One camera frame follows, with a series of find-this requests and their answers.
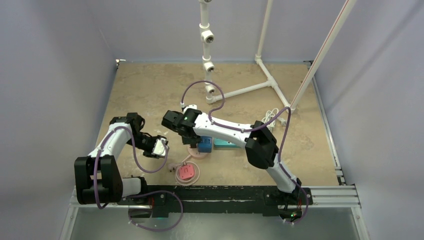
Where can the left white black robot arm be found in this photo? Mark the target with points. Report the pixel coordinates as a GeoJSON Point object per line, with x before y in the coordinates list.
{"type": "Point", "coordinates": [97, 177]}

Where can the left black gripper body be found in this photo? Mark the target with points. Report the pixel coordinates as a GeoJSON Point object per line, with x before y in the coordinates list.
{"type": "Point", "coordinates": [144, 143]}

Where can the round pink power socket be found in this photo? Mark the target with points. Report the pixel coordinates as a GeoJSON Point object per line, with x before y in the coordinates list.
{"type": "Point", "coordinates": [195, 153]}

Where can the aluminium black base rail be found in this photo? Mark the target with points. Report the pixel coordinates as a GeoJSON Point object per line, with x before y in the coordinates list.
{"type": "Point", "coordinates": [264, 200]}

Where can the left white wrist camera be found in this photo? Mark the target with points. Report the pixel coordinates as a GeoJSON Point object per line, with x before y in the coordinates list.
{"type": "Point", "coordinates": [160, 147]}

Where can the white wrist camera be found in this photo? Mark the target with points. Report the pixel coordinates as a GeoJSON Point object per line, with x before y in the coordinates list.
{"type": "Point", "coordinates": [160, 147]}
{"type": "Point", "coordinates": [190, 107]}

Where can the blue cube socket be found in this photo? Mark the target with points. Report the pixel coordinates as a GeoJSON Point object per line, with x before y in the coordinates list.
{"type": "Point", "coordinates": [205, 145]}

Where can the white PVC pipe frame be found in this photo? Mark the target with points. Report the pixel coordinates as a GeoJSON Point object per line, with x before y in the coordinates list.
{"type": "Point", "coordinates": [275, 30]}

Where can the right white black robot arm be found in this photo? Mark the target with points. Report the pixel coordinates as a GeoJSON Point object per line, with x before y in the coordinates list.
{"type": "Point", "coordinates": [261, 147]}

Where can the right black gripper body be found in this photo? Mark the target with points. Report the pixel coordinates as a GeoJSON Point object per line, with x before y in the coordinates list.
{"type": "Point", "coordinates": [191, 138]}

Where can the teal power strip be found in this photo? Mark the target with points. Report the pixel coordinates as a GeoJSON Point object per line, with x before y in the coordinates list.
{"type": "Point", "coordinates": [223, 144]}

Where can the pink square plug adapter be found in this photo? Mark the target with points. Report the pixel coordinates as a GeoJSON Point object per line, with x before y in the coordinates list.
{"type": "Point", "coordinates": [186, 172]}

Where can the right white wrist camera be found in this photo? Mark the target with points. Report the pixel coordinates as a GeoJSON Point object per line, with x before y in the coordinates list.
{"type": "Point", "coordinates": [190, 107]}

